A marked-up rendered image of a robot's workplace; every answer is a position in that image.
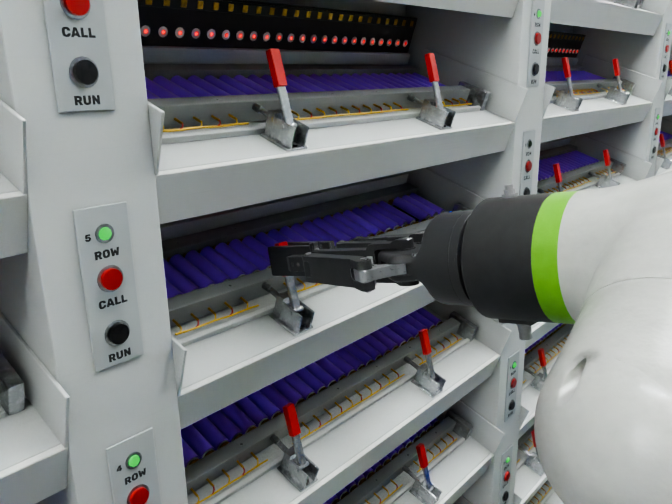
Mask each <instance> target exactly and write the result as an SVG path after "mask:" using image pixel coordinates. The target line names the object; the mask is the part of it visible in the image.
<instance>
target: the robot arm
mask: <svg viewBox="0 0 672 504"><path fill-rule="evenodd" d="M504 187H505V189H504V190H503V191H504V194H503V195H501V196H502V197H491V198H486V199H484V200H482V201H481V202H480V203H479V204H478V205H477V206H476V207H475V208H474V210H464V211H449V212H443V213H440V214H438V215H437V216H435V217H434V218H433V219H432V220H431V221H430V223H429V224H428V225H427V227H426V229H425V231H420V232H416V233H410V234H396V235H383V236H369V237H361V236H357V237H356V238H354V239H353V241H344V240H340V241H339V242H337V243H336V246H335V244H334V241H300V242H287V243H288V246H271V247H268V253H269V259H270V265H271V270H272V275H273V276H305V277H306V282H310V283H320V284H328V285H335V286H343V287H351V288H355V289H357V290H359V291H361V292H365V293H369V292H371V291H373V290H375V289H376V288H375V286H376V285H377V284H376V283H396V284H398V285H399V286H415V285H418V284H419V281H420V282H421V283H422V284H423V285H424V286H425V288H426V289H427V290H428V292H429V293H430V295H431V296H432V297H433V298H434V299H435V300H437V301H438V302H440V303H442V304H447V305H463V306H474V307H475V308H476V310H477V311H478V312H479V313H480V314H481V315H483V316H485V317H487V318H493V319H498V321H499V323H503V324H506V323H510V324H516V325H517V327H518V332H519V339H520V340H530V339H532V338H533V337H532V333H531V332H532V328H531V326H532V325H534V324H536V323H537V322H549V323H563V324H574V326H573V328H572V330H571V332H570V334H569V336H568V338H567V340H566V342H565V344H564V346H563V348H562V350H561V352H560V354H559V355H558V357H557V359H556V361H555V363H554V365H553V367H552V368H551V370H550V372H549V374H548V375H547V377H546V379H545V381H544V383H543V385H542V388H541V390H540V393H539V396H538V400H537V404H536V409H535V417H534V433H535V442H536V448H537V452H538V456H539V459H540V462H541V465H542V468H543V470H544V473H545V475H546V477H547V479H548V481H549V483H550V484H551V486H552V488H553V489H554V491H555V492H556V494H557V495H558V497H559V498H560V500H561V501H562V502H563V503H564V504H672V171H670V172H666V173H663V174H660V175H656V176H653V177H650V178H646V179H643V180H639V181H635V182H631V183H627V184H622V185H617V186H612V187H606V188H599V189H591V190H581V191H568V192H555V193H543V194H530V195H518V193H515V188H513V184H509V185H504Z"/></svg>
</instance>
